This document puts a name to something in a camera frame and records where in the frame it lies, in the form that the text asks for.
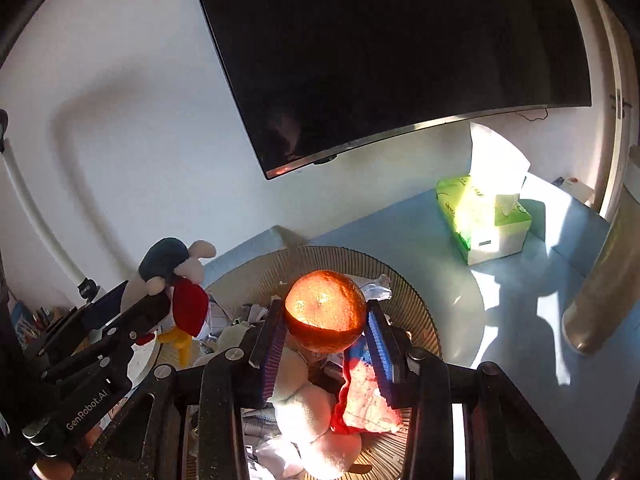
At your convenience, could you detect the orange mandarin fruit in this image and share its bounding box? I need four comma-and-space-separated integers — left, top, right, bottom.
284, 270, 368, 354

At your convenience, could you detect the red plush keychain toy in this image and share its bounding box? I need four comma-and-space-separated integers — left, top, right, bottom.
330, 358, 402, 434

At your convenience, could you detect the pastel plush caterpillar toy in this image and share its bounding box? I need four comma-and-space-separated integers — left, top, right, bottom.
241, 348, 361, 479

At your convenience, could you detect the plush duck toy blue hat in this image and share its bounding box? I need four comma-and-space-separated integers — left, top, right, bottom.
120, 237, 216, 368

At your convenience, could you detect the pink snack carton box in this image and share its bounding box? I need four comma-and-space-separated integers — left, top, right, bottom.
343, 335, 374, 376

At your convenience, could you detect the person's left hand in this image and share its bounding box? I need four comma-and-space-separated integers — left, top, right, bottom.
32, 425, 103, 480

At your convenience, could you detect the amber ribbed glass bowl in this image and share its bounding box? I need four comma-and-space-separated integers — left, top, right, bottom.
184, 245, 444, 480

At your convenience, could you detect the white desk lamp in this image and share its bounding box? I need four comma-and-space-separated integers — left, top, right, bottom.
1, 110, 104, 304

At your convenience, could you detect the blue workbook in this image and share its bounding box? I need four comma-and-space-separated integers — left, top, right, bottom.
11, 301, 54, 350

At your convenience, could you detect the green tissue box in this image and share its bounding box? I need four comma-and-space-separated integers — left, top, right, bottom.
436, 122, 532, 266

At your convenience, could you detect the black monitor screen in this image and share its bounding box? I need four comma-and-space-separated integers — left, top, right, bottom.
200, 0, 591, 179

